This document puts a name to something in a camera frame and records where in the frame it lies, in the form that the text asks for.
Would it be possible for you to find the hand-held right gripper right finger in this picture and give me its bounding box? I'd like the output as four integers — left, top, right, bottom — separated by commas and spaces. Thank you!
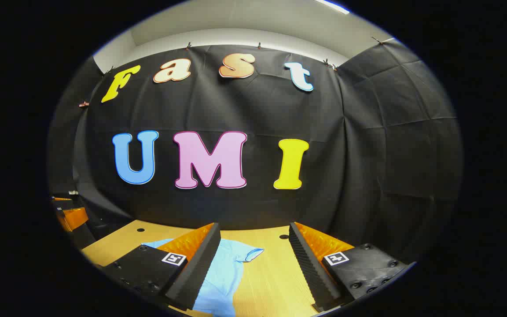
288, 221, 416, 313

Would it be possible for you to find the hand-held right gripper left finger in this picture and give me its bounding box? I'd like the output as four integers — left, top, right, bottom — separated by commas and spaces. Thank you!
103, 222, 222, 311

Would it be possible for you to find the light blue T-shirt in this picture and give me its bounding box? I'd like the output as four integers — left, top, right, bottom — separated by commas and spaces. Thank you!
141, 238, 265, 317

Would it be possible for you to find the black backdrop cloth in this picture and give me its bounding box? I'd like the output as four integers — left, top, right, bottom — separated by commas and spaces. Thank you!
47, 39, 463, 265

